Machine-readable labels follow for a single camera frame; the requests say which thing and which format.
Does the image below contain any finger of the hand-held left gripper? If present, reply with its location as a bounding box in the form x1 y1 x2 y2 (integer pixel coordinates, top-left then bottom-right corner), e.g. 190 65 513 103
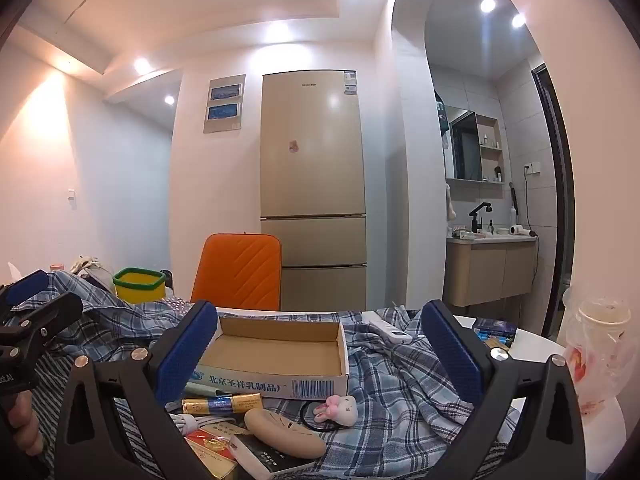
10 292 84 347
0 269 50 312

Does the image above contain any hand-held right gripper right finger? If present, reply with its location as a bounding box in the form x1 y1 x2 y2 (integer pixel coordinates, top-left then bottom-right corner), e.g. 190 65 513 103
420 299 586 480

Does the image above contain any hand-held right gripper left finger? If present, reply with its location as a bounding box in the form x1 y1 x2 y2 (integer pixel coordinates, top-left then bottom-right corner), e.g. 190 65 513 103
55 300 219 480

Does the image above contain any white cable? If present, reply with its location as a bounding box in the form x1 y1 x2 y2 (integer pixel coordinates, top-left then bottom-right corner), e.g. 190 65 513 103
167 411 236 436

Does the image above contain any cardboard box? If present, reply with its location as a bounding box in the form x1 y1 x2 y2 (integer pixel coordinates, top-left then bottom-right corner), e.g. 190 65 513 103
192 314 349 401

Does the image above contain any red cigarette pack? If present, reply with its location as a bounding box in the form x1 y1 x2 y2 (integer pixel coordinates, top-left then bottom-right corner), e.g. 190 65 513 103
184 422 251 480

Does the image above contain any beige round vented device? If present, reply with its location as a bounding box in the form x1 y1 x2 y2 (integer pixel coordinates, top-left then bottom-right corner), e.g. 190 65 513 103
243 408 327 459

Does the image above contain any person's left hand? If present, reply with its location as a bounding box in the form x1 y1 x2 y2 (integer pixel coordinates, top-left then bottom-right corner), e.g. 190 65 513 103
7 401 46 457

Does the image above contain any green paper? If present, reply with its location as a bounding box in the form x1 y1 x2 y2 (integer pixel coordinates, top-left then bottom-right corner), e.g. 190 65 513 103
185 381 221 401

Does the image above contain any striped blue cloth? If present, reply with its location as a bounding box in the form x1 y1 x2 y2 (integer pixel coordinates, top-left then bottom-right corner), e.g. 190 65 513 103
25 345 166 480

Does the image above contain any dark blue box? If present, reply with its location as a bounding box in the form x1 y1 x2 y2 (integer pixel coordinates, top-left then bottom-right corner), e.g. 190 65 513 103
472 317 517 348

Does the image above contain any gold cigarette pack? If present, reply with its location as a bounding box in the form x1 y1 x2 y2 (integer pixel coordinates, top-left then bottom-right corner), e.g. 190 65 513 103
181 393 263 417

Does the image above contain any white remote control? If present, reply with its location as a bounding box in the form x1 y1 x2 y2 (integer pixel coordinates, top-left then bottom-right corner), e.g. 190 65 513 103
368 321 413 346

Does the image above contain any blue plaid shirt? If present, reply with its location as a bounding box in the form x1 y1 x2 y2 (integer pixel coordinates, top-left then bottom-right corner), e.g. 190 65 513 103
0 270 526 480

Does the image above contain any yellow bin with green rim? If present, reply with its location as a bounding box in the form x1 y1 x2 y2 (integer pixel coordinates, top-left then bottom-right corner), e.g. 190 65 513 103
112 267 167 304

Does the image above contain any beige vanity cabinet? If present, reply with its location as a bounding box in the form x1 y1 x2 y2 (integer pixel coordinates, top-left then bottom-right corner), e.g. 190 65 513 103
442 232 538 308

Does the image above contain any orange chair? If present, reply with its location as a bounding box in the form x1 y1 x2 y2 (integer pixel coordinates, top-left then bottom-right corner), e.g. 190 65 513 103
190 233 283 312

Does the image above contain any black box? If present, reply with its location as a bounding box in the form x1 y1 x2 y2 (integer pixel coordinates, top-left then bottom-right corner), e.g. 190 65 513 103
229 432 321 480

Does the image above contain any black faucet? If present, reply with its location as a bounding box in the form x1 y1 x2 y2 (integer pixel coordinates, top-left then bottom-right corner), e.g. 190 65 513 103
468 202 493 234

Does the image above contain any plastic bag with cup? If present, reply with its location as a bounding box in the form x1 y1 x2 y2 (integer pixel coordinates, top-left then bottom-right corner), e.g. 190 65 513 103
562 287 636 473

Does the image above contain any mirror cabinet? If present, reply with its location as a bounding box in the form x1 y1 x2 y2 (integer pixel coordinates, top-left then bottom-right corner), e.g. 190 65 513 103
440 105 505 185

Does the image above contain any gold refrigerator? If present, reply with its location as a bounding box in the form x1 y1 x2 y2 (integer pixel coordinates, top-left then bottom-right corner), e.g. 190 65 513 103
259 68 368 312

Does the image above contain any pink bunny hair tie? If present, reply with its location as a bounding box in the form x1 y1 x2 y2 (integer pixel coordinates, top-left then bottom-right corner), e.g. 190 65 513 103
300 394 358 433

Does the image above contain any dark door frame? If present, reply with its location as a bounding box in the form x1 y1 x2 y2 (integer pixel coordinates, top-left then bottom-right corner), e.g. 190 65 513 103
531 62 576 341

